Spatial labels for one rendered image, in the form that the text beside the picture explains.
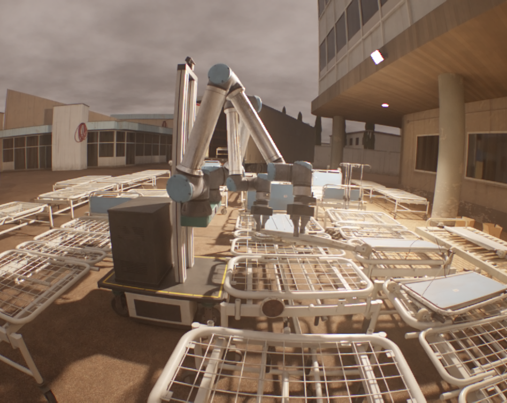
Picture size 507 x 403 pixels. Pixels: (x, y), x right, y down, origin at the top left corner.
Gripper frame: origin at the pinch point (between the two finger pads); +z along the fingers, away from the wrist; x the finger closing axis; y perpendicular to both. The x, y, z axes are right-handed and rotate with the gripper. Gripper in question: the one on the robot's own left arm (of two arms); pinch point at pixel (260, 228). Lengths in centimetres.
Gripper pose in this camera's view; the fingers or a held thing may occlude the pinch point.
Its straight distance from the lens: 160.9
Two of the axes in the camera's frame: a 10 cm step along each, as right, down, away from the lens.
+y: 4.2, -0.4, -9.1
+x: 9.0, 1.1, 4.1
